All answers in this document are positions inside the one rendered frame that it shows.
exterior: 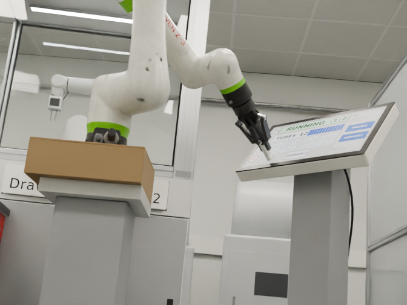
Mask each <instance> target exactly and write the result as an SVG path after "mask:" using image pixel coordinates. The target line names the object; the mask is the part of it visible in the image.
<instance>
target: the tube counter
mask: <svg viewBox="0 0 407 305"><path fill-rule="evenodd" d="M345 124H346V123H343V124H339V125H333V126H327V127H323V128H316V129H313V130H306V131H301V133H300V134H299V135H298V136H297V138H298V137H305V136H312V135H316V134H322V133H328V132H333V131H340V130H342V129H343V127H344V126H345Z"/></svg>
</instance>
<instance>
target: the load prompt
mask: <svg viewBox="0 0 407 305"><path fill-rule="evenodd" d="M351 115H352V114H347V115H344V116H338V117H332V118H328V119H322V120H317V121H312V122H307V123H301V124H297V125H291V126H285V127H283V128H282V129H281V130H280V132H279V133H278V134H283V133H289V132H293V131H299V130H305V129H309V128H315V127H320V126H326V125H332V124H336V123H342V122H347V121H348V120H349V118H350V117H351Z"/></svg>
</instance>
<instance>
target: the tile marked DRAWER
mask: <svg viewBox="0 0 407 305"><path fill-rule="evenodd" d="M310 150H311V149H304V150H300V151H293V152H289V153H288V154H287V155H286V156H285V158H284V159H283V160H287V159H295V158H299V157H306V155H307V154H308V153H309V151H310Z"/></svg>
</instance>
